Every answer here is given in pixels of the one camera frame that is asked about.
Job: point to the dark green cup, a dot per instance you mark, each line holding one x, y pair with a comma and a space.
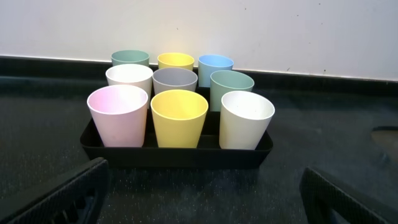
130, 58

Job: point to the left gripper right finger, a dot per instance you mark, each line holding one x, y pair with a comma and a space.
335, 202

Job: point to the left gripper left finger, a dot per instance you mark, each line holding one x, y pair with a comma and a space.
71, 193

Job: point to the black tray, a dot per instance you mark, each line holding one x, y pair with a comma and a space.
174, 157

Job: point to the yellow cup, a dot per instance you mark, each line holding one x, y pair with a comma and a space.
175, 61
177, 127

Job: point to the blue cup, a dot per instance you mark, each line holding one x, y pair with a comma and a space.
211, 70

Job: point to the white cup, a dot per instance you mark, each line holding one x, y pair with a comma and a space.
130, 76
241, 130

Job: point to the pink cup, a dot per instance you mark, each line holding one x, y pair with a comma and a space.
119, 124

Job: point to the light green cup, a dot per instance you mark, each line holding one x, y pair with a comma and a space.
224, 85

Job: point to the grey cup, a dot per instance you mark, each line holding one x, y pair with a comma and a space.
174, 81

